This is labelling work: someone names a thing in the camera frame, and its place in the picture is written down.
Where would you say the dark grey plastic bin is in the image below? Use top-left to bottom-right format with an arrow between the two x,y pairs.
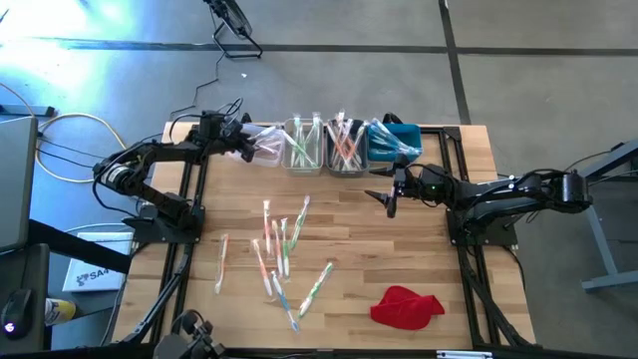
324,118 -> 371,180

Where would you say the pile of packaged toothbrushes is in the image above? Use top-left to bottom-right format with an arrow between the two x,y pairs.
112,123 -> 539,350

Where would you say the grey metal desk frame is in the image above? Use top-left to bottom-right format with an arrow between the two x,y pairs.
567,138 -> 638,294

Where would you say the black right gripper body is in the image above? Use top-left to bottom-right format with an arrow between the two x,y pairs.
386,154 -> 451,220

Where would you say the black floor fan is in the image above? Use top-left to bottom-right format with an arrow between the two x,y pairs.
202,0 -> 264,60

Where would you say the black computer mouse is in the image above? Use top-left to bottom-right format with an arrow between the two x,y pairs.
0,287 -> 34,342

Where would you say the yellow cable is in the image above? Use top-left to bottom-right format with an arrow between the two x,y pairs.
0,82 -> 137,184

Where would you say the black articulated device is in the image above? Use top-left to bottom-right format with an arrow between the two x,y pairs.
152,309 -> 229,359

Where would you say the black desk beam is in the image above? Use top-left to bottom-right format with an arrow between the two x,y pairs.
27,217 -> 135,275

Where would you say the yellow can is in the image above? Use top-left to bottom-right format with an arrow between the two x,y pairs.
43,297 -> 78,327

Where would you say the teal plastic bin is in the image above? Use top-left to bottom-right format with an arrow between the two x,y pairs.
366,123 -> 424,165

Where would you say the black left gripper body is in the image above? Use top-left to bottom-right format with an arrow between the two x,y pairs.
217,118 -> 259,165

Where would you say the red cloth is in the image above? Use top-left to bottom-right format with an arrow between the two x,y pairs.
369,284 -> 447,332

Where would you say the black floor cable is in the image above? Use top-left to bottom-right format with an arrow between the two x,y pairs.
134,52 -> 223,151

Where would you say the white plastic bin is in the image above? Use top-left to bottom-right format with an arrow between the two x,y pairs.
226,122 -> 289,169

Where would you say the light grey plastic bin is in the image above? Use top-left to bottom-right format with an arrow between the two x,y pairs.
281,118 -> 326,179

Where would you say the white cardboard box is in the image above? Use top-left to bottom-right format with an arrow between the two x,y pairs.
61,230 -> 136,294

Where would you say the grey laptop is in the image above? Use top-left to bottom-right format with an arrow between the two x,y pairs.
0,115 -> 40,253

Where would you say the black desk surface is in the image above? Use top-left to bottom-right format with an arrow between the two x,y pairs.
0,242 -> 52,356

